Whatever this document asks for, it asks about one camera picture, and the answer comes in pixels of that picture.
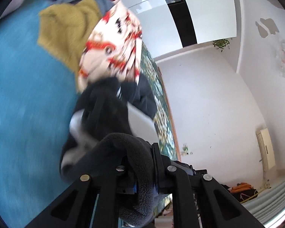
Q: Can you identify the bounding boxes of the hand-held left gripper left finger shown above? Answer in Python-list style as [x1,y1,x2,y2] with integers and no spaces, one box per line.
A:
[26,165,137,228]

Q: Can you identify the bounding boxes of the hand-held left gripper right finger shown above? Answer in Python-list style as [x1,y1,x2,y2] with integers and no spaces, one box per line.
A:
[152,142,264,228]

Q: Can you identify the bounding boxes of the dark fleece garment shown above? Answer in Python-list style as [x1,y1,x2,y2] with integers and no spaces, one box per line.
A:
[59,74,160,227]

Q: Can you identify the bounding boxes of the small white green item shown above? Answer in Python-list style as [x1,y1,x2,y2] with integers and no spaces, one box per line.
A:
[181,143,193,157]

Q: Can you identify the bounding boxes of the orange bag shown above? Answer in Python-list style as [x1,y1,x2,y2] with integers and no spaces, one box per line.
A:
[229,182,258,203]

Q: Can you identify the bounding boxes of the cream air conditioner unit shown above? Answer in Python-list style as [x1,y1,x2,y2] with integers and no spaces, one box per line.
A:
[256,127,276,172]

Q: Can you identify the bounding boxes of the pale striped curtain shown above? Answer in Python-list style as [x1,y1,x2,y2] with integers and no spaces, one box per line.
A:
[241,171,285,228]

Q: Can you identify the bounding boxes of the cream car print pants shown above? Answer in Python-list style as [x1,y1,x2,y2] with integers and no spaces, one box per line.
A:
[75,0,143,93]

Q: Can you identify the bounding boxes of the green hanging plant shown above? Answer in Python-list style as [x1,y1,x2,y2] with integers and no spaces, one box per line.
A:
[212,38,231,52]

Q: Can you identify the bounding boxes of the mustard knit sweater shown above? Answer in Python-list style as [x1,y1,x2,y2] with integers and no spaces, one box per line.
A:
[37,0,103,74]

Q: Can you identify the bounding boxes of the white and black wardrobe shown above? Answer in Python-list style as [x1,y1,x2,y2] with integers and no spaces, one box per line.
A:
[108,0,236,48]

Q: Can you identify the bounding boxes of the pink pillow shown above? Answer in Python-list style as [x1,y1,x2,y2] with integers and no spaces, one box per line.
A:
[0,0,32,21]

